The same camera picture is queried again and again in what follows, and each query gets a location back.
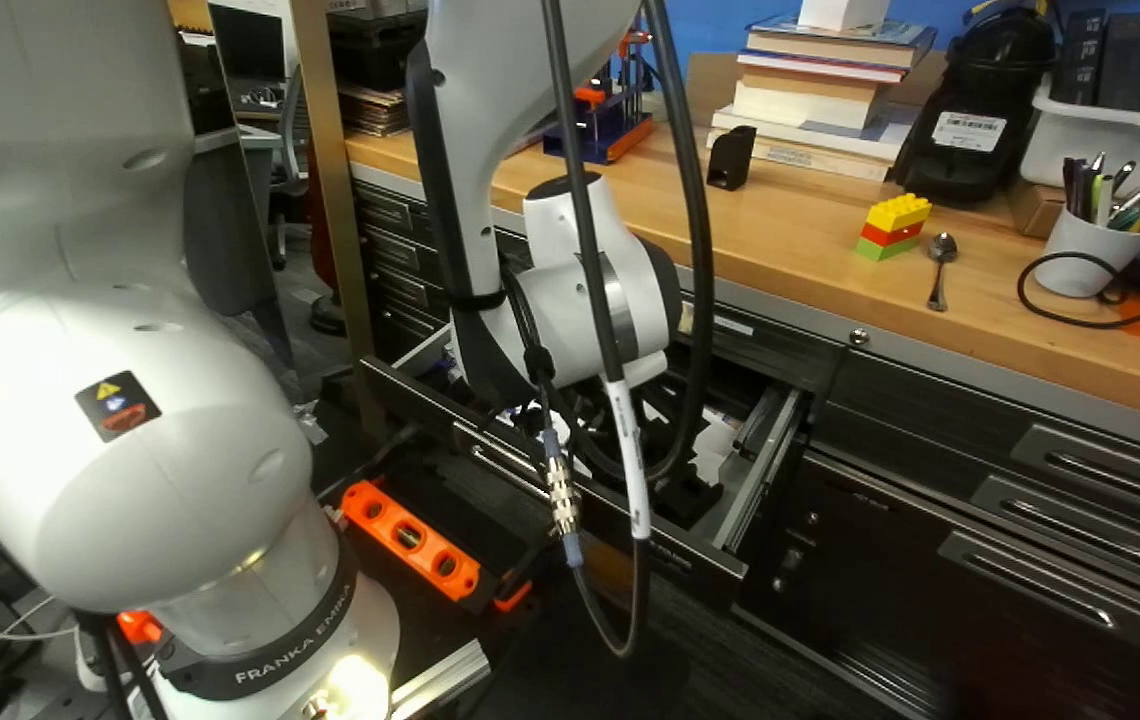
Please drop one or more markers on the open grey metal drawer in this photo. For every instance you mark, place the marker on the open grey metal drawer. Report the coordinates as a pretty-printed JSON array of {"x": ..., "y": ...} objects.
[{"x": 707, "y": 490}]

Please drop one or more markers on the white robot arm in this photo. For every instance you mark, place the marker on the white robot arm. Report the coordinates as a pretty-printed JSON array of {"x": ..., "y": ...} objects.
[{"x": 144, "y": 455}]

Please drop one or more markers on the stack of books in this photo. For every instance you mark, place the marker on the stack of books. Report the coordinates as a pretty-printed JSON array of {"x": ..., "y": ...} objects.
[{"x": 827, "y": 99}]

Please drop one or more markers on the white pen cup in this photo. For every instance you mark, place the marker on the white pen cup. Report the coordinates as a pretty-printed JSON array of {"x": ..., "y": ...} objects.
[{"x": 1099, "y": 235}]

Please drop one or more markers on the metal spoon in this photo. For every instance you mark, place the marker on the metal spoon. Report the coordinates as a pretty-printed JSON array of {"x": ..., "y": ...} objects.
[{"x": 941, "y": 255}]

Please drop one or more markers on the colourful toy brick stack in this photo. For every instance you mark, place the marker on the colourful toy brick stack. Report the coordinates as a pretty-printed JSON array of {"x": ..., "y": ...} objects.
[{"x": 892, "y": 225}]

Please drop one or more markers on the black bag with label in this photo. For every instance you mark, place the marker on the black bag with label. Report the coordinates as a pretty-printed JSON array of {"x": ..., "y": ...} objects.
[{"x": 975, "y": 125}]

